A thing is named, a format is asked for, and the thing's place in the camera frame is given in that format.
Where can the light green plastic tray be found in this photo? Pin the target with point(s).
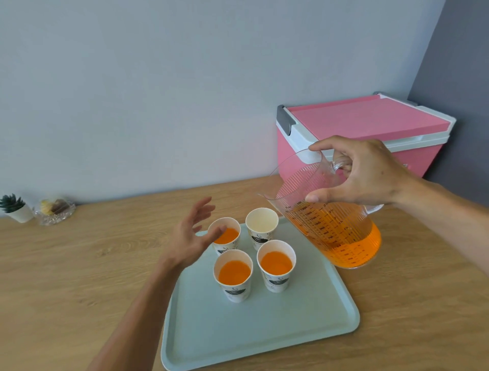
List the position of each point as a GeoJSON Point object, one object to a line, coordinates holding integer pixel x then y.
{"type": "Point", "coordinates": [286, 325]}

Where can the pink cooler box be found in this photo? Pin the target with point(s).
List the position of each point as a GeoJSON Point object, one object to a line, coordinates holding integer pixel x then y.
{"type": "Point", "coordinates": [363, 118]}

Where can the clear plastic measuring jug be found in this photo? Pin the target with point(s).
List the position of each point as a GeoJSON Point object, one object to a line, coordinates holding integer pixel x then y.
{"type": "Point", "coordinates": [302, 172]}

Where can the glass dish with sweets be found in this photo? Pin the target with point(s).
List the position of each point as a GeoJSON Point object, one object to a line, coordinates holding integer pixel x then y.
{"type": "Point", "coordinates": [55, 212]}

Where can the person's left forearm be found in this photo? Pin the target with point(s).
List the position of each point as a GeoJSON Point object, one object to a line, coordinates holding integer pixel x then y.
{"type": "Point", "coordinates": [133, 325]}

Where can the person's right hand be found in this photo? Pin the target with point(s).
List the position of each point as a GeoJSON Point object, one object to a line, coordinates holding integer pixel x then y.
{"type": "Point", "coordinates": [374, 176]}

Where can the person's right forearm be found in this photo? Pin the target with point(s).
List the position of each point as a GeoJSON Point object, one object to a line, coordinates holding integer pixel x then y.
{"type": "Point", "coordinates": [451, 221]}

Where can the small potted plant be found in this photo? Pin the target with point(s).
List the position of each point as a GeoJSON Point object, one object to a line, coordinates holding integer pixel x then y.
{"type": "Point", "coordinates": [17, 210]}

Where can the white printed paper cup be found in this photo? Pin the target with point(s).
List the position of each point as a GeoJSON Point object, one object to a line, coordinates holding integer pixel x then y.
{"type": "Point", "coordinates": [261, 221]}
{"type": "Point", "coordinates": [229, 235]}
{"type": "Point", "coordinates": [276, 263]}
{"type": "Point", "coordinates": [234, 273]}

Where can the person's left hand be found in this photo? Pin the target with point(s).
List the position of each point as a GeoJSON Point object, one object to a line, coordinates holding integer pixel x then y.
{"type": "Point", "coordinates": [183, 244]}

